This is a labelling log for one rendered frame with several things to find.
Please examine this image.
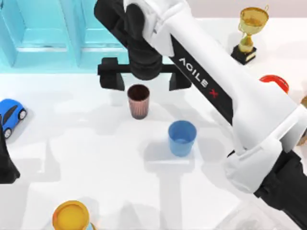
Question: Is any pink ribbed cup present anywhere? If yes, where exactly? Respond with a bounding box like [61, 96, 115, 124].
[127, 84, 151, 120]

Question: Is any blue cup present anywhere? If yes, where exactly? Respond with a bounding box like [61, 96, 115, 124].
[167, 120, 198, 158]

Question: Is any light blue rack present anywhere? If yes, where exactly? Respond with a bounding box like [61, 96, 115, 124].
[0, 0, 131, 74]

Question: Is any gold trophy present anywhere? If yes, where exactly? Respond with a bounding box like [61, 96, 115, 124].
[230, 5, 270, 66]

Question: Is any red round object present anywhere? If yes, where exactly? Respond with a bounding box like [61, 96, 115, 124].
[259, 74, 290, 94]

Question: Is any blue toy car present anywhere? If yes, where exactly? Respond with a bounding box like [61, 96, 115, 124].
[0, 98, 28, 140]

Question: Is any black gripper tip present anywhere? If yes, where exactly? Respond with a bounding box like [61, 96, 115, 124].
[0, 114, 21, 185]

